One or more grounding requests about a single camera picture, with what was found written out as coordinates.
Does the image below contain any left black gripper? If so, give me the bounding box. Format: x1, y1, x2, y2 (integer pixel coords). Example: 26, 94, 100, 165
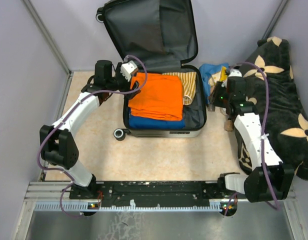
106, 62, 141, 99

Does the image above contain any orange cloth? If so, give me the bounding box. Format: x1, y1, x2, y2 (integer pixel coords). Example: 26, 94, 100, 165
128, 72, 183, 121

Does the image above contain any cork topped bottle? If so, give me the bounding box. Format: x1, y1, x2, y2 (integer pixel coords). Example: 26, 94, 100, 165
224, 118, 235, 132

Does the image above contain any light blue Pikachu shirt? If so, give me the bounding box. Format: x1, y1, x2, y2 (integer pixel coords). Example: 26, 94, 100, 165
199, 62, 229, 105

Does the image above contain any blue garment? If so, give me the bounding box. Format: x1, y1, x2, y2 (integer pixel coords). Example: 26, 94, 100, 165
128, 110, 186, 130

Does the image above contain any yellow white striped towel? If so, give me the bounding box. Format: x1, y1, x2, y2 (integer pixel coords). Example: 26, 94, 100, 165
163, 71, 197, 106

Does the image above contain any black suitcase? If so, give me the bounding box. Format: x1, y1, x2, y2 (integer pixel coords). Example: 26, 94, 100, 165
95, 0, 207, 138

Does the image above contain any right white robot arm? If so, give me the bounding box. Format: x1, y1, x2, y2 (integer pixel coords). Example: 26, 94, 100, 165
210, 75, 294, 203

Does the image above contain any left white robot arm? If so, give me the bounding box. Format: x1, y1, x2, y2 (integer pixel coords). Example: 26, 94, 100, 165
36, 55, 143, 199

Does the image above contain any black flower pattern blanket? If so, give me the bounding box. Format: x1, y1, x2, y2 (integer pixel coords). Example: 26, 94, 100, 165
239, 36, 308, 181

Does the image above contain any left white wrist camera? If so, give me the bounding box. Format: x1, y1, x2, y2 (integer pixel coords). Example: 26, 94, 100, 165
120, 60, 139, 82

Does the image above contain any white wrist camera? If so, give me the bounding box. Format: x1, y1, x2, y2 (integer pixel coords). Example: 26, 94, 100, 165
120, 60, 139, 82
226, 68, 243, 78

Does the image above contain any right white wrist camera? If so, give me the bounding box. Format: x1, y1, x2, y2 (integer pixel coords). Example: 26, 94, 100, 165
226, 68, 243, 78

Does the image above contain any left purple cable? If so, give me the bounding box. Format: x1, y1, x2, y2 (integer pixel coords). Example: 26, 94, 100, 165
35, 54, 148, 219

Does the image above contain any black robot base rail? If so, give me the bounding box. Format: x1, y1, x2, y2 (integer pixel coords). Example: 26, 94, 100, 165
69, 181, 234, 208

